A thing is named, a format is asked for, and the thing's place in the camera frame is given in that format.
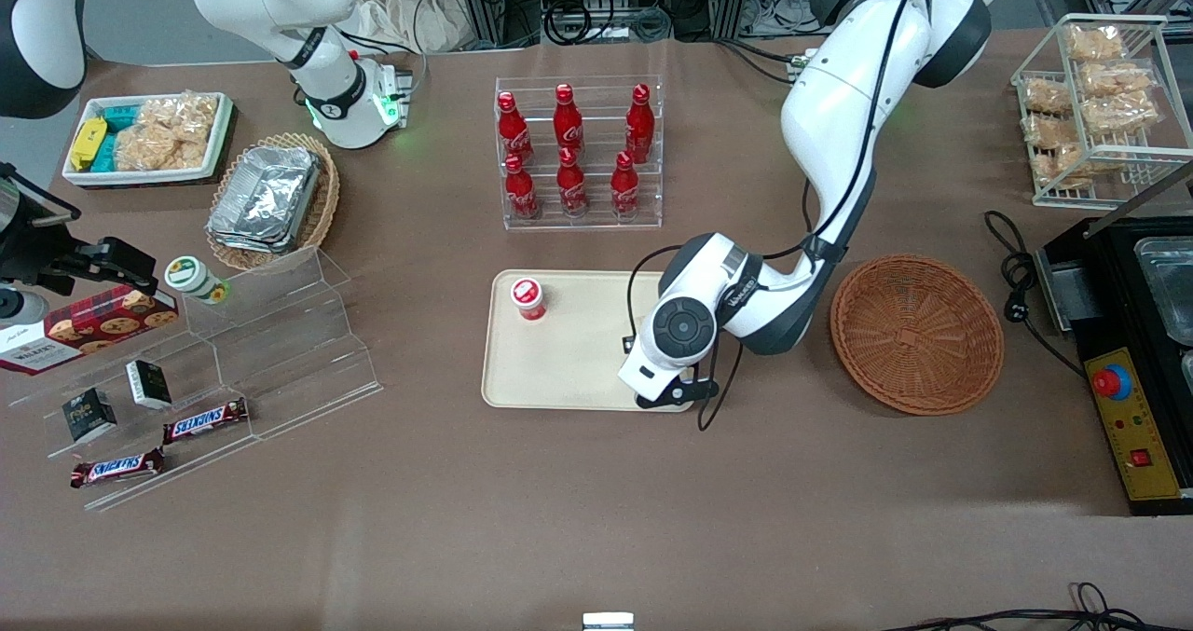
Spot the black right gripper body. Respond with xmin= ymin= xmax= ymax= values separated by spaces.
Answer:
xmin=0 ymin=165 xmax=85 ymax=296

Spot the white rectangular snack tray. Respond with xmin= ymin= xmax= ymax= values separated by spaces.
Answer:
xmin=62 ymin=91 xmax=235 ymax=188

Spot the cream plastic serving tray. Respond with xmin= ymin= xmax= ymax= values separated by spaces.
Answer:
xmin=481 ymin=269 xmax=696 ymax=412

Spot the foil wrapped sandwich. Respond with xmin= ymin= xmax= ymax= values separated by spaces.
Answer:
xmin=209 ymin=226 xmax=301 ymax=255
xmin=207 ymin=146 xmax=322 ymax=240

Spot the light wicker basket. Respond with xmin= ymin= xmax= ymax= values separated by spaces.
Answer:
xmin=205 ymin=132 xmax=341 ymax=271

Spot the brown round wicker basket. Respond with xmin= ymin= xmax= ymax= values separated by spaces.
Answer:
xmin=830 ymin=254 xmax=1006 ymax=417

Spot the red tartan Walkers cookie box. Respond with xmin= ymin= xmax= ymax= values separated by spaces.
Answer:
xmin=0 ymin=284 xmax=180 ymax=376

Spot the white green yogurt bottle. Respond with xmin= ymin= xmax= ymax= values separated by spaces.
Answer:
xmin=164 ymin=255 xmax=230 ymax=305

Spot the yellow snack package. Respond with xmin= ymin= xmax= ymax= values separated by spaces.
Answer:
xmin=70 ymin=117 xmax=108 ymax=171

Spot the black box with white side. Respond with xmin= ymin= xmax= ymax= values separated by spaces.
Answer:
xmin=126 ymin=360 xmax=173 ymax=410

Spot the bag of golden crackers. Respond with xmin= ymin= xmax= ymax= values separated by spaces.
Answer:
xmin=114 ymin=93 xmax=221 ymax=172

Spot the small red lidded cup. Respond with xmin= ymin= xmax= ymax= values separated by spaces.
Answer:
xmin=510 ymin=278 xmax=549 ymax=322

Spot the black box with gold logo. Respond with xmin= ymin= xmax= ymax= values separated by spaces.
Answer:
xmin=62 ymin=388 xmax=118 ymax=444

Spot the clear acrylic stepped display stand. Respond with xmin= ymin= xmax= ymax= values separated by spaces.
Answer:
xmin=9 ymin=244 xmax=384 ymax=513

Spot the Snickers chocolate bar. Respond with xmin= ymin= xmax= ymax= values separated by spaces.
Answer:
xmin=162 ymin=397 xmax=250 ymax=446
xmin=70 ymin=446 xmax=167 ymax=489

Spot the red Coca-Cola bottle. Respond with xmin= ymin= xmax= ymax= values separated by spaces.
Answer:
xmin=625 ymin=84 xmax=656 ymax=162
xmin=610 ymin=151 xmax=642 ymax=219
xmin=504 ymin=154 xmax=542 ymax=220
xmin=497 ymin=91 xmax=535 ymax=164
xmin=554 ymin=84 xmax=585 ymax=155
xmin=556 ymin=147 xmax=590 ymax=217

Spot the clear acrylic bottle rack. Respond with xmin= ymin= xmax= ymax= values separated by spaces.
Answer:
xmin=494 ymin=75 xmax=665 ymax=232

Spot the beige cloth bag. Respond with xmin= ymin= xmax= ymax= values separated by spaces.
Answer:
xmin=350 ymin=0 xmax=467 ymax=54

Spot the clear bag of fried snacks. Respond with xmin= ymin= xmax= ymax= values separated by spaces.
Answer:
xmin=1030 ymin=144 xmax=1110 ymax=190
xmin=1022 ymin=115 xmax=1082 ymax=150
xmin=1023 ymin=78 xmax=1075 ymax=116
xmin=1079 ymin=61 xmax=1153 ymax=99
xmin=1065 ymin=23 xmax=1127 ymax=63
xmin=1081 ymin=92 xmax=1162 ymax=136

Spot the black appliance with yellow panel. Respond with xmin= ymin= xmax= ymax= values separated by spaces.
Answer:
xmin=1035 ymin=160 xmax=1193 ymax=517

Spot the steel pan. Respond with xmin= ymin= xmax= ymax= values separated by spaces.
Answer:
xmin=1133 ymin=236 xmax=1193 ymax=348

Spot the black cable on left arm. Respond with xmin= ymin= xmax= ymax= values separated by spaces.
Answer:
xmin=623 ymin=0 xmax=980 ymax=432

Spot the black power cable with plug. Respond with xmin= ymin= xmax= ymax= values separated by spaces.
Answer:
xmin=984 ymin=210 xmax=1088 ymax=377

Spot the black coiled cable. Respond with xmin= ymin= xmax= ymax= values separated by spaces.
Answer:
xmin=543 ymin=0 xmax=672 ymax=47

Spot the black floor cable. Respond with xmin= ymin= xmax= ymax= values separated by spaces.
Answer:
xmin=881 ymin=583 xmax=1193 ymax=631

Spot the white wire basket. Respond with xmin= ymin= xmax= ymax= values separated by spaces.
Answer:
xmin=1011 ymin=13 xmax=1193 ymax=211

